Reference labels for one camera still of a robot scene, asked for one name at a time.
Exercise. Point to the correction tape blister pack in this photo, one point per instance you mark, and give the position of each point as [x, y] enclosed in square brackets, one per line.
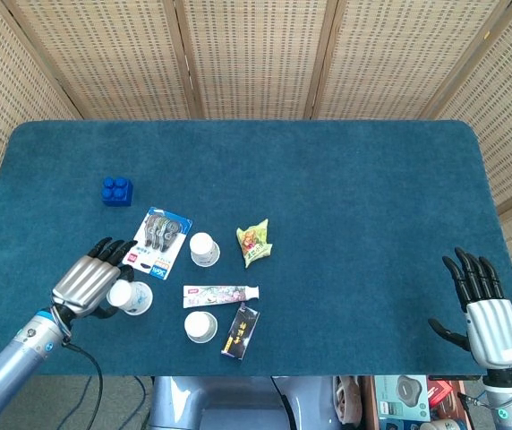
[159, 244]

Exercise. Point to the black purple small box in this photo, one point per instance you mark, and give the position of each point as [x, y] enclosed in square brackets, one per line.
[240, 331]

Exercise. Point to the brown crumpled cloth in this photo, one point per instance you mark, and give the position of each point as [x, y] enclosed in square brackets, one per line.
[349, 398]

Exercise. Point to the white paper cup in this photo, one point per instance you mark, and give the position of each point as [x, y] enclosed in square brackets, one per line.
[203, 248]
[133, 298]
[200, 326]

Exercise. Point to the bamboo folding screen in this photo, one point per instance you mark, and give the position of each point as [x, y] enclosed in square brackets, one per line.
[256, 54]

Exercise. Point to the white floral toothpaste tube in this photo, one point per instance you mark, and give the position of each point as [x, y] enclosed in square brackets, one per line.
[215, 296]

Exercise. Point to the green snack packet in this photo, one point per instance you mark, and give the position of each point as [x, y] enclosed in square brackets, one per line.
[253, 242]

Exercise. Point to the blue building block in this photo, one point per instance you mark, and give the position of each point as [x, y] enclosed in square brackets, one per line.
[117, 192]

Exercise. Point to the teal product box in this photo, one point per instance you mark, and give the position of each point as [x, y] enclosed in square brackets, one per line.
[401, 396]

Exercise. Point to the blue table mat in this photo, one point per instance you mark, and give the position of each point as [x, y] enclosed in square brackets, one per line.
[327, 188]

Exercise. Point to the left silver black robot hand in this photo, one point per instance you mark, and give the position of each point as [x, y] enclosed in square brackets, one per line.
[83, 284]

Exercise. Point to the red small box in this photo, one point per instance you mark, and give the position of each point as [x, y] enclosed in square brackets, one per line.
[439, 394]

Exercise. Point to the grey-blue robot torso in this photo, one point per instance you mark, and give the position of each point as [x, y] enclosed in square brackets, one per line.
[220, 403]

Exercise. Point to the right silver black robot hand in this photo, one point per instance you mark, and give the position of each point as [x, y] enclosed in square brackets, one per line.
[495, 331]

